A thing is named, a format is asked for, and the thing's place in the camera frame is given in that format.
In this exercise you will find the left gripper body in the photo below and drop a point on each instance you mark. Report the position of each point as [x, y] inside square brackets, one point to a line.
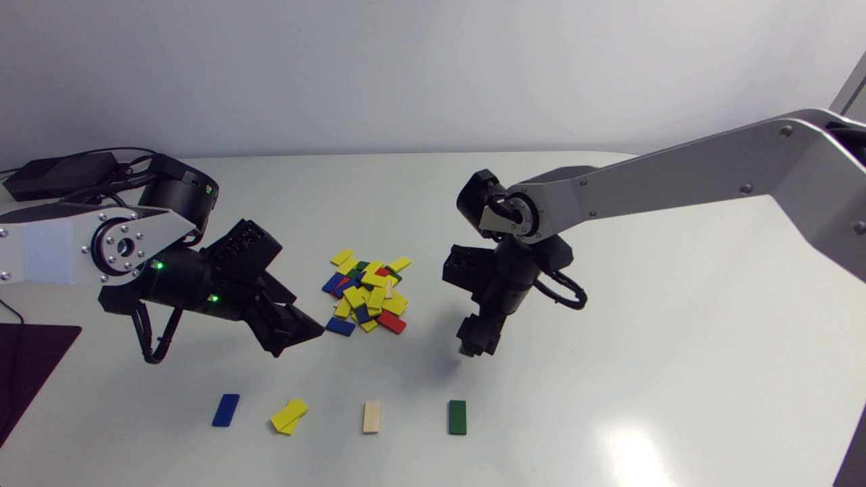
[267, 297]

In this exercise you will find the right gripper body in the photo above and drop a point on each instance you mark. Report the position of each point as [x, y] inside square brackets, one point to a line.
[484, 331]

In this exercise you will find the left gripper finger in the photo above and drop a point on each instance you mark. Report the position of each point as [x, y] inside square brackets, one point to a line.
[267, 335]
[301, 326]

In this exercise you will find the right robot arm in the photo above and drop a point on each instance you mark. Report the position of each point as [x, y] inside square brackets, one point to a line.
[676, 176]

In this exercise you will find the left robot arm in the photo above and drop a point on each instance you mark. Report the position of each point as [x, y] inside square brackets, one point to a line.
[67, 247]

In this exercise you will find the blue wooden block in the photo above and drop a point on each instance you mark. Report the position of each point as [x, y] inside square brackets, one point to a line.
[333, 282]
[362, 314]
[225, 410]
[339, 327]

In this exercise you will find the yellow wooden block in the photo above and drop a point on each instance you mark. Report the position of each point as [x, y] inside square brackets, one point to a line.
[353, 296]
[394, 304]
[291, 410]
[342, 309]
[399, 264]
[291, 429]
[342, 257]
[374, 279]

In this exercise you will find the pile of wooden blocks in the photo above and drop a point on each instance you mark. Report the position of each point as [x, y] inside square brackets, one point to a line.
[357, 269]

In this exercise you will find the dark mat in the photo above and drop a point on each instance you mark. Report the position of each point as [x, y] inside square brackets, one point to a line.
[30, 365]

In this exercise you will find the black power brick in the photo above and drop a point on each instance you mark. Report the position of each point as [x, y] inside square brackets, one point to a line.
[59, 174]

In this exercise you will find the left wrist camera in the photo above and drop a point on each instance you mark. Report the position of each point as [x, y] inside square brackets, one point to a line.
[243, 251]

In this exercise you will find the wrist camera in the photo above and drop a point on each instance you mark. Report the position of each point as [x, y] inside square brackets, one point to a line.
[243, 251]
[467, 266]

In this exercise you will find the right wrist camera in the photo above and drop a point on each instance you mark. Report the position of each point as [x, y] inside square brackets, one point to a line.
[467, 266]

